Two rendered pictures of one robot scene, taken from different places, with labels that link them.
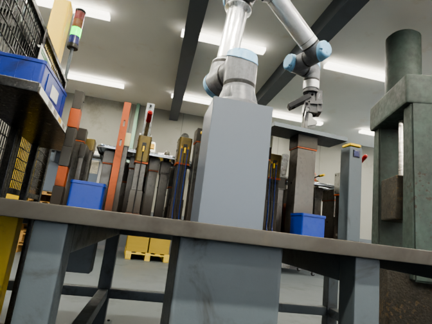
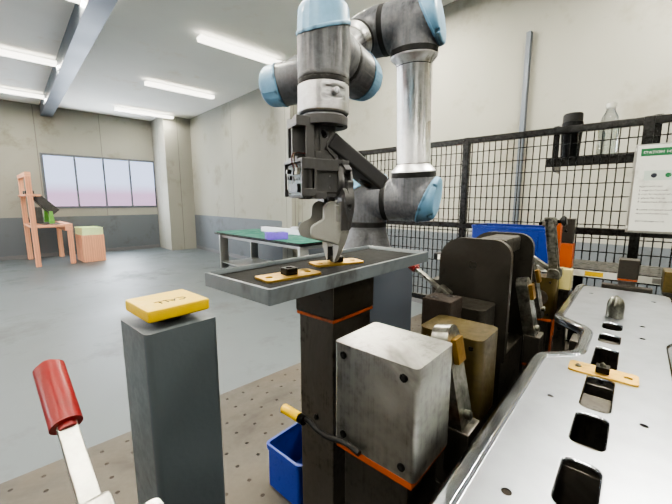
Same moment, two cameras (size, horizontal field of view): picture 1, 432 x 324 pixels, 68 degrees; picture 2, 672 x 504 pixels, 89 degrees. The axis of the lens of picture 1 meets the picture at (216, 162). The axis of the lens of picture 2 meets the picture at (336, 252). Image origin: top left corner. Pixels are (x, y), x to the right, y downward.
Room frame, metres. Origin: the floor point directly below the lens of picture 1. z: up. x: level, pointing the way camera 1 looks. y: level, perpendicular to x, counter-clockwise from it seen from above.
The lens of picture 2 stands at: (1.86, -0.68, 1.26)
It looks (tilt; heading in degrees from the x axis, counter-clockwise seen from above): 8 degrees down; 146
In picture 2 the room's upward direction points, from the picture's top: straight up
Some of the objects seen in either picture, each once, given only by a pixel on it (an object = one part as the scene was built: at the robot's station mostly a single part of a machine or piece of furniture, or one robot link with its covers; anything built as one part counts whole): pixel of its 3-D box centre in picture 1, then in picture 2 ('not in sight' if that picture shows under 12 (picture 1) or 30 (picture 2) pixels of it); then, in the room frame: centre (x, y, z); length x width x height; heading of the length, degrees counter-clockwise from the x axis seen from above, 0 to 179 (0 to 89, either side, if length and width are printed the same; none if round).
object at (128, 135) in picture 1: (120, 172); (559, 328); (1.42, 0.42, 0.88); 0.04 x 0.04 x 0.37; 15
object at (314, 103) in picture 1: (311, 103); (319, 160); (1.41, -0.41, 1.32); 0.09 x 0.08 x 0.12; 84
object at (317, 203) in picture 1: (315, 213); not in sight; (1.82, -0.59, 0.84); 0.05 x 0.05 x 0.29; 15
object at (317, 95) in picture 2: (310, 87); (324, 103); (1.41, -0.41, 1.40); 0.08 x 0.08 x 0.05
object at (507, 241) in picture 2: not in sight; (482, 348); (1.46, -0.03, 0.95); 0.18 x 0.13 x 0.49; 105
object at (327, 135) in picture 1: (303, 135); (335, 265); (1.42, -0.39, 1.16); 0.37 x 0.14 x 0.02; 105
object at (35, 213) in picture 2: not in sight; (61, 218); (-7.46, -1.46, 0.90); 1.39 x 1.24 x 1.79; 10
